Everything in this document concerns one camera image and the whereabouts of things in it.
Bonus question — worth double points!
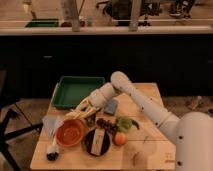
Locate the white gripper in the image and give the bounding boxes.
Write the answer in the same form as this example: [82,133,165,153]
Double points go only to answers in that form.
[65,83,116,119]

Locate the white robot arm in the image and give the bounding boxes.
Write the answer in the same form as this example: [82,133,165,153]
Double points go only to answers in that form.
[67,71,213,171]

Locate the green plastic tray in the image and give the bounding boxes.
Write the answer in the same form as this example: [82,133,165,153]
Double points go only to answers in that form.
[52,76,105,110]

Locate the orange bowl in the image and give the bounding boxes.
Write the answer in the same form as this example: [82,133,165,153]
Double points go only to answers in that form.
[56,119,85,148]

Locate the blue sponge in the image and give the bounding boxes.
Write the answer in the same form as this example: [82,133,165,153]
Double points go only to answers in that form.
[104,99,118,115]

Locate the dark purple grapes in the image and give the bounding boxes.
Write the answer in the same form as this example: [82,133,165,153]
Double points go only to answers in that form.
[96,118,117,134]

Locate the white rectangular block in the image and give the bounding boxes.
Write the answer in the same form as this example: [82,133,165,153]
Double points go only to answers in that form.
[91,129,105,156]

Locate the black round plate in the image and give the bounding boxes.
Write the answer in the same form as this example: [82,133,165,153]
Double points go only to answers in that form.
[83,129,110,157]

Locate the green lettuce leaf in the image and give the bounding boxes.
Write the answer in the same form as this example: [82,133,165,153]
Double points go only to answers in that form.
[116,117,140,133]

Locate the orange fruit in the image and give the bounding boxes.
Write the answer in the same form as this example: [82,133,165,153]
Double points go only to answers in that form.
[113,132,127,146]

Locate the black and white brush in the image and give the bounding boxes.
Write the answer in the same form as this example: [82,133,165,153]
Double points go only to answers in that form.
[46,139,59,161]

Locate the black office chair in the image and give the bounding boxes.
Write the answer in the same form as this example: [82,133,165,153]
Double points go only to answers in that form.
[0,68,44,171]

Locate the green bin in background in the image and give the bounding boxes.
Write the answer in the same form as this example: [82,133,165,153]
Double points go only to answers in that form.
[26,18,59,28]

